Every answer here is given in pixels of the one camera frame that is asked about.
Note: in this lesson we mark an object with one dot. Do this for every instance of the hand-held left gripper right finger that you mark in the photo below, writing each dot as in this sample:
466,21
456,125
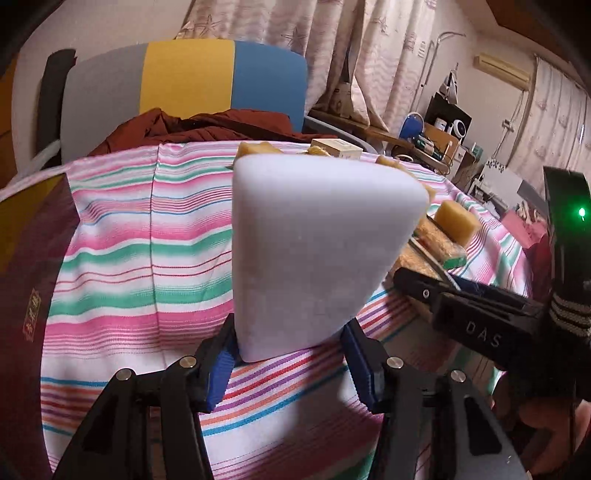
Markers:
362,374

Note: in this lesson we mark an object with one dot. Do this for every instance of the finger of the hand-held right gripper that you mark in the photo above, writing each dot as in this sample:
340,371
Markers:
420,288
489,290

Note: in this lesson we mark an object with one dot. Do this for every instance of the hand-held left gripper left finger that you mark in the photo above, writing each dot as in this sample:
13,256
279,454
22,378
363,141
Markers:
220,374

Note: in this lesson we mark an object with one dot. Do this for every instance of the yellow sponge block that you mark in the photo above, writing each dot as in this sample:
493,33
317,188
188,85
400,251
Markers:
256,148
458,224

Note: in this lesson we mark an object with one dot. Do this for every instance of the white melamine sponge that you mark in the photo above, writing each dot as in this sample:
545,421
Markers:
314,249

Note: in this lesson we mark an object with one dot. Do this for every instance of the dark red gift box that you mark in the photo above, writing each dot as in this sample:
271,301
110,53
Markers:
32,277

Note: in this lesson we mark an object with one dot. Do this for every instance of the person's right hand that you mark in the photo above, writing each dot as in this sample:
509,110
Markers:
545,434

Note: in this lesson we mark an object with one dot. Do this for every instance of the pink blanket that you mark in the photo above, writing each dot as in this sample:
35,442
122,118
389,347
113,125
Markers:
524,224

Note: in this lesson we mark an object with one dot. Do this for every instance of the striped tablecloth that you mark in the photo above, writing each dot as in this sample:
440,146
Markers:
138,277

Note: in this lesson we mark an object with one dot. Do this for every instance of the sheer window curtain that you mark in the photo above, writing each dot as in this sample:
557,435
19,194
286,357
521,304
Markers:
558,124

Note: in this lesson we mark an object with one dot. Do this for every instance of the small cardboard box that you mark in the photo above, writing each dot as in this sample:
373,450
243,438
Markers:
336,147

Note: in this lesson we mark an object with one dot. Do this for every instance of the wooden desk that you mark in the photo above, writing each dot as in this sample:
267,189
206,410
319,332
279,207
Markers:
369,131

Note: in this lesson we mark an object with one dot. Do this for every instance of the black shelf unit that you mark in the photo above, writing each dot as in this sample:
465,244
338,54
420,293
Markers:
447,110

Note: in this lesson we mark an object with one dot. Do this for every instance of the dark red garment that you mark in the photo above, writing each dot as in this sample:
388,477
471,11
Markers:
207,129

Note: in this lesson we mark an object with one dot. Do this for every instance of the patterned beige curtain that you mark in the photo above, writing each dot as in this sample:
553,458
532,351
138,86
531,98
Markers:
332,46

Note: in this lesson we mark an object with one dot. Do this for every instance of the grey yellow blue chair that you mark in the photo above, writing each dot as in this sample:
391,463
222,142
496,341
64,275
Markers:
184,78

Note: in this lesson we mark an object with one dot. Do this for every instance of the wall air conditioner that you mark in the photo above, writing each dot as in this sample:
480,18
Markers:
503,70

